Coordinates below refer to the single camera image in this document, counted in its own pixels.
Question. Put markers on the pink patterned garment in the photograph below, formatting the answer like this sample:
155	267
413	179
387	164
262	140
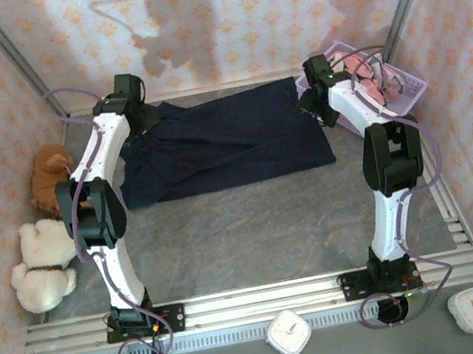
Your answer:
392	83

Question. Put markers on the lavender plastic laundry basket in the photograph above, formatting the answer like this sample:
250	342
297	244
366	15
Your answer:
414	90

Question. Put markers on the navy blue garment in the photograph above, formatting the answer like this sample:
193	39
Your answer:
234	140

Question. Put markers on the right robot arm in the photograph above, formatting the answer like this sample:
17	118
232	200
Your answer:
391	159

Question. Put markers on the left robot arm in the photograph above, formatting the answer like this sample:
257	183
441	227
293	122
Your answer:
106	218

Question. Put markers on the brown plush bear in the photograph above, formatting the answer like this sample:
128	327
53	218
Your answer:
48	173

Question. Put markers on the white plush bear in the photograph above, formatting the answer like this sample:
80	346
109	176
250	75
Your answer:
43	266

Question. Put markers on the black round cap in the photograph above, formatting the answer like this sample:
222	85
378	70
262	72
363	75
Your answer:
393	311

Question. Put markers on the aluminium frame crossbar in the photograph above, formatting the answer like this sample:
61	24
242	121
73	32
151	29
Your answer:
203	90

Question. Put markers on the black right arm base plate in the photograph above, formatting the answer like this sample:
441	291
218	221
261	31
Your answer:
352	285

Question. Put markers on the aluminium mounting rail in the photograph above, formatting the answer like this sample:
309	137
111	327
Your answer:
263	300

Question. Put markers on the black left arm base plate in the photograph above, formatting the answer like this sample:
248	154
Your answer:
174	317

